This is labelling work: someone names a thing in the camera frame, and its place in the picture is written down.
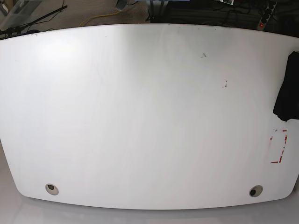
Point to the black T-shirt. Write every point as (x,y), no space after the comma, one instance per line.
(287,103)

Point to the left table grommet hole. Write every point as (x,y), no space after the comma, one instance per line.
(52,189)

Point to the table grommet hole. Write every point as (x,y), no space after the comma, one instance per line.
(52,189)
(256,191)

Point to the red tape rectangle marking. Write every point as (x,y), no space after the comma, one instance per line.
(277,145)

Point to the right table grommet hole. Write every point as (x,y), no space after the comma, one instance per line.
(256,191)

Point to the white power strip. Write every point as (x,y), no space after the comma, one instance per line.
(270,6)

